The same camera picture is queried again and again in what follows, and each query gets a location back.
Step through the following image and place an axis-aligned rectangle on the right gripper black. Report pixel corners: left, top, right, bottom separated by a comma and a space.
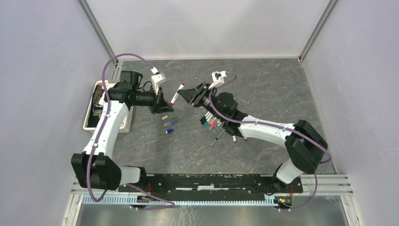
178, 81, 225, 121

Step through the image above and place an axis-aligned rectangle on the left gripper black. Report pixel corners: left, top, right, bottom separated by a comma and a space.
132, 84, 173, 115

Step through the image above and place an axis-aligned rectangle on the red cap white marker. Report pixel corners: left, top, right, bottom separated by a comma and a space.
169, 83, 184, 106

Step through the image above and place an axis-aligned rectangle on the black cap white marker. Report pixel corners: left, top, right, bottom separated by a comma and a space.
200, 112, 211, 126

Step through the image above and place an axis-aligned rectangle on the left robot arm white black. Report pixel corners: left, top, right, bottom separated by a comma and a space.
71, 69, 173, 190

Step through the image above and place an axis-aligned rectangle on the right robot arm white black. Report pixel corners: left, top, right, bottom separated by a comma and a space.
177, 83, 331, 192

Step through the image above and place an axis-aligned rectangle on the black gel pen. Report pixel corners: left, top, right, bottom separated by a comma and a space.
210, 130, 225, 146

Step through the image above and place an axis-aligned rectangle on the red cap pink marker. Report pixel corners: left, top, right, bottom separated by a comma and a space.
208, 117, 219, 130

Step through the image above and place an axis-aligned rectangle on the white plastic basket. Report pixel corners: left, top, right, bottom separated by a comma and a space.
83, 81, 134, 133

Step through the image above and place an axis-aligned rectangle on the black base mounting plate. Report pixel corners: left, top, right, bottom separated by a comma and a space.
135, 174, 303, 201

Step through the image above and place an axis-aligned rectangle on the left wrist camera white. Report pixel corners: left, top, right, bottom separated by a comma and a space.
151, 67, 166, 95

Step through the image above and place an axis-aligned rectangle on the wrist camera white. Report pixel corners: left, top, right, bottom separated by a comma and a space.
208, 71, 227, 90
151, 67, 166, 95

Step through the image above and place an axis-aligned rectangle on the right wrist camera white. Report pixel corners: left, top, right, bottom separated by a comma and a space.
208, 71, 227, 90

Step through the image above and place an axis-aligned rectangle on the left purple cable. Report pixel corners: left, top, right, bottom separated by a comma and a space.
86, 53, 176, 211

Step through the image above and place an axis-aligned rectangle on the purple cable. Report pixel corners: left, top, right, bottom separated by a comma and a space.
86, 53, 176, 211
208, 73, 333, 212

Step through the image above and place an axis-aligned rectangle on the white slotted cable duct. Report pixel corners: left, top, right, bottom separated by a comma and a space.
81, 194, 281, 207

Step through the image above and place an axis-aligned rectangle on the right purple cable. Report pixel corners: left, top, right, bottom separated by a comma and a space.
208, 73, 333, 212

